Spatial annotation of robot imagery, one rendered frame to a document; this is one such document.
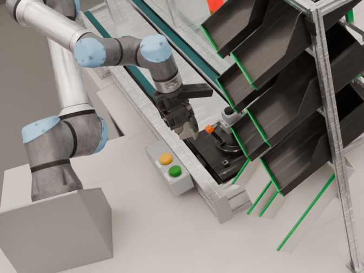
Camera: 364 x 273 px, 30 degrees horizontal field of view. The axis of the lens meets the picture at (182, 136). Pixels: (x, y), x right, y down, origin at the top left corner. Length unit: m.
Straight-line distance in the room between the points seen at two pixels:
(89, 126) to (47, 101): 2.33
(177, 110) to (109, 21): 1.18
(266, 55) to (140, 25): 1.52
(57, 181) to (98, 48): 0.41
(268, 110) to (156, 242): 0.67
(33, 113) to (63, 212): 2.46
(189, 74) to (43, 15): 0.76
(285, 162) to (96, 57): 0.55
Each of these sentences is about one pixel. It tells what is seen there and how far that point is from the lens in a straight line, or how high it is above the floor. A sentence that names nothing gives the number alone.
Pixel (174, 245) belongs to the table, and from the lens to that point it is 2.02.
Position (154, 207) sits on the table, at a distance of 2.14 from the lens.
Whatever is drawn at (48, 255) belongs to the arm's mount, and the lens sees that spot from 2.05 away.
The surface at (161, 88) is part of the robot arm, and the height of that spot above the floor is 1.29.
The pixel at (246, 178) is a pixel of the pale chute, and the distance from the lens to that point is 1.90.
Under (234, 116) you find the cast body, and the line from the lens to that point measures 2.01.
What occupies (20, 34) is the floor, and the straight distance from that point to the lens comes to 5.23.
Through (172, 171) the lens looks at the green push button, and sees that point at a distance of 2.06.
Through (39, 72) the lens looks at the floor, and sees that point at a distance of 4.69.
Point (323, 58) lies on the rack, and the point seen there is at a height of 1.55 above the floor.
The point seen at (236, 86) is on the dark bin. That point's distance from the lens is 1.64.
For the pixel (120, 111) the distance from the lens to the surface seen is 2.55.
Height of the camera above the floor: 2.35
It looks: 40 degrees down
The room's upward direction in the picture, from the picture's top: 20 degrees counter-clockwise
